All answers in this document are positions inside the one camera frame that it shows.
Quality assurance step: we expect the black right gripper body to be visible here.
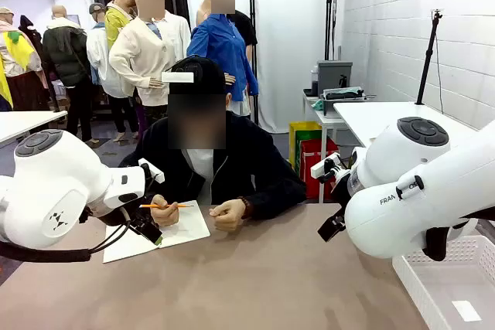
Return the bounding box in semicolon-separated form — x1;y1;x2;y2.
328;173;353;211

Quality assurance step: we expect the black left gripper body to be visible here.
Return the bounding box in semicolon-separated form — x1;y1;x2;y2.
88;202;137;228

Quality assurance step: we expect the yellow pencil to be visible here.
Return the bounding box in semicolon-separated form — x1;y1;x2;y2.
139;202;194;209

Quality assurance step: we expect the white spiral notebook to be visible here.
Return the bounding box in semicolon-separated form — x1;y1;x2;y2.
102;200;212;264

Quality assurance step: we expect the person's right forearm black sleeve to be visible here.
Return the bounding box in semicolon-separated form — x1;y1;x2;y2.
145;181;173;203

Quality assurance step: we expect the person's left forearm black sleeve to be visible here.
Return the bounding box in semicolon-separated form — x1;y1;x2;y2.
243;179;309;221

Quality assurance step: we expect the person's right hand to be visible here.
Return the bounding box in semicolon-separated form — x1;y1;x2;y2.
148;193;181;228

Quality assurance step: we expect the person's left hand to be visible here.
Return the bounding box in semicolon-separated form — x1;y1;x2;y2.
208;198;247;233

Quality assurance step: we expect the red bag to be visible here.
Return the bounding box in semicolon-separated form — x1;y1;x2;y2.
299;137;340;204

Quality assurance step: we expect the yellow bag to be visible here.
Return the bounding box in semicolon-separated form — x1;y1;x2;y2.
288;121;324;179

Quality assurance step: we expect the small white table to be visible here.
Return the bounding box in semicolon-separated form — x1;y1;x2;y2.
302;92;351;204

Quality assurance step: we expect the large white table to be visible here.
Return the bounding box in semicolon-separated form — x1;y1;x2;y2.
333;100;480;149

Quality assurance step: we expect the white perforated plastic basket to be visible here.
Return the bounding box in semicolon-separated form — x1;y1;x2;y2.
392;234;495;330

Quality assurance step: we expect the grey tray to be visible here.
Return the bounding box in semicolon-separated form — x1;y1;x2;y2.
322;87;367;117

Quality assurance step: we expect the person in black jacket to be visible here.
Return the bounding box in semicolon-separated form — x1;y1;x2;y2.
118;111;309;221

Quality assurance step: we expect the grey box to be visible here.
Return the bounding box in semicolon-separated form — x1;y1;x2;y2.
316;60;353;95

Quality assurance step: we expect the white side table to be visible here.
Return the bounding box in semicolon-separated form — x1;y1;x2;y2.
0;110;69;145

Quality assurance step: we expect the black tripod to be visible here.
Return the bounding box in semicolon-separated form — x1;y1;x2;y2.
415;8;445;106

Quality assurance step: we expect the white rectangular label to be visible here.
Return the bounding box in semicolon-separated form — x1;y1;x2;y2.
451;299;483;322

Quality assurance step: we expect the black cap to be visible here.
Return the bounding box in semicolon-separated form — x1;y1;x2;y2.
169;56;227;95

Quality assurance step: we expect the mannequin in cream cardigan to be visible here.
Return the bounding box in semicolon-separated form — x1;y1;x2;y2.
109;0;193;141

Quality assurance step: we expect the mannequin in white shirt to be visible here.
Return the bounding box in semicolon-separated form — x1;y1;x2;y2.
85;2;138;144

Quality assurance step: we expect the white backdrop cloth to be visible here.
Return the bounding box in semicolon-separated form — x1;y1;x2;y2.
181;0;347;134

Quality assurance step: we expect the mannequin in dark puffer jacket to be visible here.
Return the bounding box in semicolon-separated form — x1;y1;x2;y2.
42;5;96;144

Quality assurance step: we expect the mannequin in blue shirt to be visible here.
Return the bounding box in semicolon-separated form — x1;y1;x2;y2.
186;0;259;118

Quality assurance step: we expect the black light stand pole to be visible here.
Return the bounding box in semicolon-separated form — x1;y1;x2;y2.
326;0;340;61

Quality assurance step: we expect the mannequin in black t-shirt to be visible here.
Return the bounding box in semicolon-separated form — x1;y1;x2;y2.
227;9;258;60

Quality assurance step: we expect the mannequin in yellow-green jacket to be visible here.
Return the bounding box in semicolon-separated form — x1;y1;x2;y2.
104;0;136;51

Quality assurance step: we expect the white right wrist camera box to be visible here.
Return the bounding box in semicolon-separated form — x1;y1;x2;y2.
310;153;343;183

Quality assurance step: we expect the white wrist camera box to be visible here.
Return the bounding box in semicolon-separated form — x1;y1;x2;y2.
138;158;166;185
310;153;343;183

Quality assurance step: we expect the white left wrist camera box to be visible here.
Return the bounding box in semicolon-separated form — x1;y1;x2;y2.
138;158;166;185

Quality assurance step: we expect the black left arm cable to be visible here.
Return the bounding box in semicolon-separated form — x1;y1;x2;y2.
0;208;133;264

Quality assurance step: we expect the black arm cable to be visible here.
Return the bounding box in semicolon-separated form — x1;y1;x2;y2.
425;206;495;262
0;208;133;264

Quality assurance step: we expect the brown bead bracelet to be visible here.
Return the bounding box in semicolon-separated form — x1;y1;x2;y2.
237;196;253;219

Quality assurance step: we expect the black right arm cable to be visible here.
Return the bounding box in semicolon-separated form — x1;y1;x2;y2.
425;206;495;262

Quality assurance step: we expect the white head-mounted camera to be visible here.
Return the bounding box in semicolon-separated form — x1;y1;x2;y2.
161;71;194;83

